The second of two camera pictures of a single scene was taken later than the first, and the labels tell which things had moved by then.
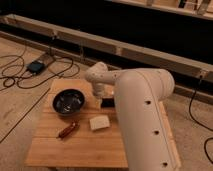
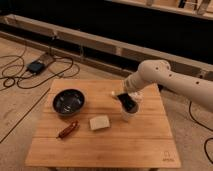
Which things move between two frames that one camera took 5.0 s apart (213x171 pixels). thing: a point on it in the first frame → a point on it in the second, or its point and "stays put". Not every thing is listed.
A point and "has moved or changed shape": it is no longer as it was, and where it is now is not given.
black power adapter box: [35, 66] stays put
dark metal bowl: [68, 102] stays put
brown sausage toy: [74, 125] stays put
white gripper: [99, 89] → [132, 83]
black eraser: [108, 103] has moved or changed shape
